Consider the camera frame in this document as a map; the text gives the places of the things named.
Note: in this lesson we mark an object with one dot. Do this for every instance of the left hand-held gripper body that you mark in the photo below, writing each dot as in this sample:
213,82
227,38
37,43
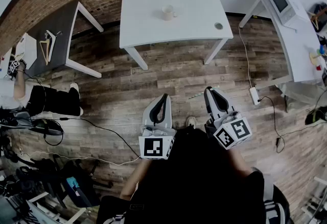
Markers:
153,150

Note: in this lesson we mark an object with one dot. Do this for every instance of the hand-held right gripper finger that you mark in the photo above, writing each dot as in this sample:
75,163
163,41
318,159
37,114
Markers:
209,101
224,105

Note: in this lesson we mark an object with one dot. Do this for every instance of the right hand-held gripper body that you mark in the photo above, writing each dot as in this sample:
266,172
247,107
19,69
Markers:
232,133

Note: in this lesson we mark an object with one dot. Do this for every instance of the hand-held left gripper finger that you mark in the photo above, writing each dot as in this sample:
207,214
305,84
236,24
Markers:
148,115
167,115

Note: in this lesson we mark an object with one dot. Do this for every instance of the cream ceramic mug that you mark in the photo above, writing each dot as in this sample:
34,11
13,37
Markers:
167,13

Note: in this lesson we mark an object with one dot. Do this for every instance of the person's right forearm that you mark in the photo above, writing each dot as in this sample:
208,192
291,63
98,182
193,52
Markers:
240,161

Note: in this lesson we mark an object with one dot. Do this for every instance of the person's left forearm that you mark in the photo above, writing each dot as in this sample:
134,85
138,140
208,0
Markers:
132,182

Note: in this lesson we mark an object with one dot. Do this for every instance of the person's shoe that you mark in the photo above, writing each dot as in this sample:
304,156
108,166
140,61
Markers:
191,121

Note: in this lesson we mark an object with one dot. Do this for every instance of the white power strip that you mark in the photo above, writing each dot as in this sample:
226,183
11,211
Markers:
254,95

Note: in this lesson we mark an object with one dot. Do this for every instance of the person's black clothing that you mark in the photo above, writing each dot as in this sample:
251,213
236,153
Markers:
194,179

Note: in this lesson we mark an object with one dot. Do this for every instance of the round metal table grommet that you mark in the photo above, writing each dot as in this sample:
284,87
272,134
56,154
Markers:
218,26

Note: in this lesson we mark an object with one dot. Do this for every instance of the white square table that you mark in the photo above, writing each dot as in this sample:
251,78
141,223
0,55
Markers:
153,34

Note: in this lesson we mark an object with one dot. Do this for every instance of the black and green headset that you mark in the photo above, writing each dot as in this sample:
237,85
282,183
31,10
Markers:
313,115

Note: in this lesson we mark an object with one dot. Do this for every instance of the long white table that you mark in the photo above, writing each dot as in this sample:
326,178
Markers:
301,59

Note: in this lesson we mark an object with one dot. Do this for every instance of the dark grey table white legs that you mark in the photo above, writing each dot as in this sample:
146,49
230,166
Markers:
61,39

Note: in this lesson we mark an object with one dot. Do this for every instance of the white microwave oven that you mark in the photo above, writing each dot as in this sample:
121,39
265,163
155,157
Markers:
279,1

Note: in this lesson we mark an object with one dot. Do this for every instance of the wooden clothes hanger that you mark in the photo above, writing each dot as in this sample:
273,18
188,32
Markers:
42,49

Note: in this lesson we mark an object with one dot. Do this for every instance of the white perforated board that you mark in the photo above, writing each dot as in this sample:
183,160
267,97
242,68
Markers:
28,49

